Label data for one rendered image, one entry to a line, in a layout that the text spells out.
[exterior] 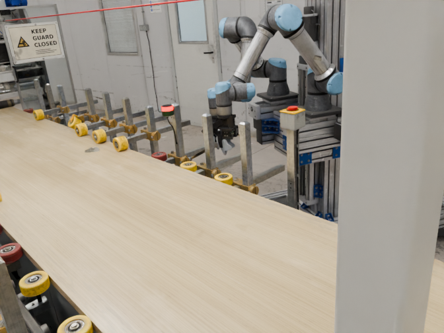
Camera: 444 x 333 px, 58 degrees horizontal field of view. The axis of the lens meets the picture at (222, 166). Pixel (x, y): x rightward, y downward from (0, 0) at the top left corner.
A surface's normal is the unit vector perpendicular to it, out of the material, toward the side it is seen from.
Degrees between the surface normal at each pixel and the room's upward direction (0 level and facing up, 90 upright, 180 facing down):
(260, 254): 0
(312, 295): 0
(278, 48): 90
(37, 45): 90
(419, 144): 90
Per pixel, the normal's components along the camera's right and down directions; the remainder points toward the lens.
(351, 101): -0.73, 0.30
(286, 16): 0.22, 0.24
